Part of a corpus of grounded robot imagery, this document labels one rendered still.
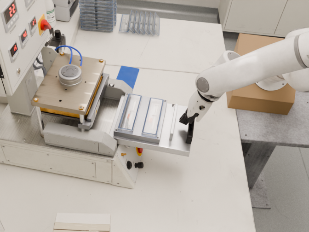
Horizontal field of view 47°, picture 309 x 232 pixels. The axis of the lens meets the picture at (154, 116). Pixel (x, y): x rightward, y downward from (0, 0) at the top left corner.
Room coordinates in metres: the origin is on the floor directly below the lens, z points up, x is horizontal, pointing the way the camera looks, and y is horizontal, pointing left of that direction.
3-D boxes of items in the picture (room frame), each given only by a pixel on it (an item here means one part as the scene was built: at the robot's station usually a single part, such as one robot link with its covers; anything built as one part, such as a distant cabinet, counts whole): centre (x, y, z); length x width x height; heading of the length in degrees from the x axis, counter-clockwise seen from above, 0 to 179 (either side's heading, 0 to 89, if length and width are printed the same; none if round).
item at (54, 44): (1.13, 0.42, 1.05); 0.15 x 0.05 x 0.15; 177
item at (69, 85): (0.92, 0.34, 1.08); 0.31 x 0.24 x 0.13; 177
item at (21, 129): (0.90, 0.34, 0.93); 0.46 x 0.35 x 0.01; 87
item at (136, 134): (0.88, 0.05, 0.98); 0.20 x 0.17 x 0.03; 177
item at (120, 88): (1.03, 0.22, 0.96); 0.26 x 0.05 x 0.07; 87
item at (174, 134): (0.88, 0.00, 0.97); 0.30 x 0.22 x 0.08; 87
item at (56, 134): (0.76, 0.25, 0.96); 0.25 x 0.05 x 0.07; 87
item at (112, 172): (0.92, 0.30, 0.84); 0.53 x 0.37 x 0.17; 87
